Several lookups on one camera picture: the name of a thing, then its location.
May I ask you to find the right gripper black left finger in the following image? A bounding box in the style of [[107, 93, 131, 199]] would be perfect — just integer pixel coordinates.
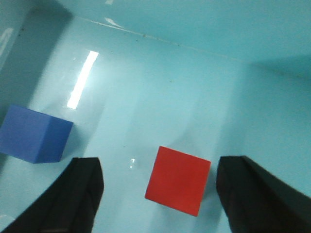
[[3, 157, 104, 233]]

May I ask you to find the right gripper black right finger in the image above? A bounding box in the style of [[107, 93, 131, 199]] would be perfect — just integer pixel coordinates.
[[216, 156, 311, 233]]

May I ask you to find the red cube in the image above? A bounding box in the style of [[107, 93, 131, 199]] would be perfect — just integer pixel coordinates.
[[145, 146, 211, 216]]

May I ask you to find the blue cube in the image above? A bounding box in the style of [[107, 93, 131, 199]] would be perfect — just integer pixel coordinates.
[[0, 105, 73, 164]]

